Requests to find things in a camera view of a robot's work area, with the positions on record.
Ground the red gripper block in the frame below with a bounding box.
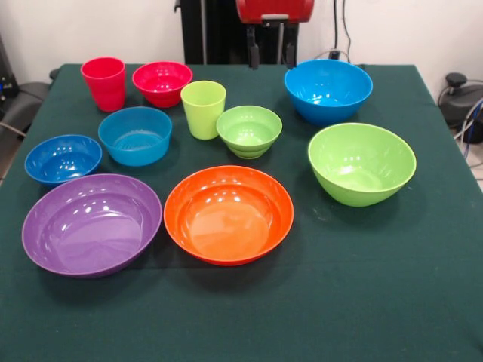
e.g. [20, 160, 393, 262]
[235, 0, 316, 71]

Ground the green cup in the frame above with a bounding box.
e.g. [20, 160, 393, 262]
[180, 80, 227, 141]

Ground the large green bowl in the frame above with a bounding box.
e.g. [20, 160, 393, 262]
[307, 122, 417, 208]

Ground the light blue ribbed bowl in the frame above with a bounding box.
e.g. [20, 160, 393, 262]
[97, 106, 174, 167]

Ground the large blue bowl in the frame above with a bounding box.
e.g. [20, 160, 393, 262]
[283, 59, 374, 127]

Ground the small green bowl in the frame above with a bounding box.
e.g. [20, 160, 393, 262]
[215, 105, 283, 160]

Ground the pink bowl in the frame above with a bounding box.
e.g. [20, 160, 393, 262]
[131, 61, 194, 109]

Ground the pink cup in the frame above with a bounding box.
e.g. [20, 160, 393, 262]
[80, 57, 127, 113]

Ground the orange bowl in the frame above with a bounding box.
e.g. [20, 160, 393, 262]
[163, 164, 295, 267]

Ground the small dark blue bowl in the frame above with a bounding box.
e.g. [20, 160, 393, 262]
[24, 134, 103, 189]

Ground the purple bowl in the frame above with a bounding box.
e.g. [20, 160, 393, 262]
[21, 173, 163, 279]

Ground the black equipment case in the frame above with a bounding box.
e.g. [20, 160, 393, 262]
[0, 33, 20, 110]

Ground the dark green tablecloth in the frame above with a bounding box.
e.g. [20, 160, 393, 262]
[0, 63, 483, 362]

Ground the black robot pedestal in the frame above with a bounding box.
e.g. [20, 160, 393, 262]
[174, 0, 306, 66]

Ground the black wall cable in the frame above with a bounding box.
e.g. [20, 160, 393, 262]
[334, 0, 352, 61]

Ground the black pedestal leg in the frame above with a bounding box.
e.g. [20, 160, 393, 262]
[437, 72, 483, 131]
[11, 81, 52, 131]

